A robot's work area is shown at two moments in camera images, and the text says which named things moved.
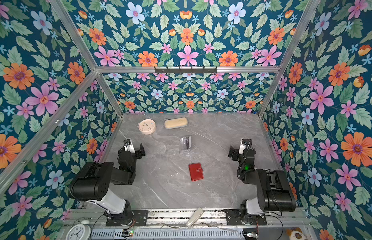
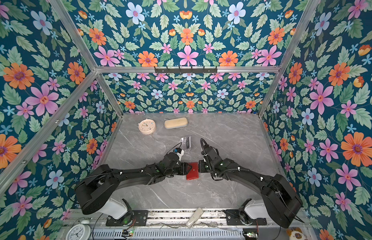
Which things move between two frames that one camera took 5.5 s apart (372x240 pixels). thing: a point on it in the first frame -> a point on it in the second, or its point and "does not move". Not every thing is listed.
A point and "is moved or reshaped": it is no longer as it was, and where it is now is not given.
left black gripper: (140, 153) -> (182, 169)
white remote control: (195, 217) does not move
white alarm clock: (82, 231) does not move
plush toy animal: (295, 233) does not move
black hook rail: (186, 70) does not move
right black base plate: (233, 217) does not move
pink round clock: (147, 126) does not move
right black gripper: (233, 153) -> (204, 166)
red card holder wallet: (196, 171) is moved or reshaped
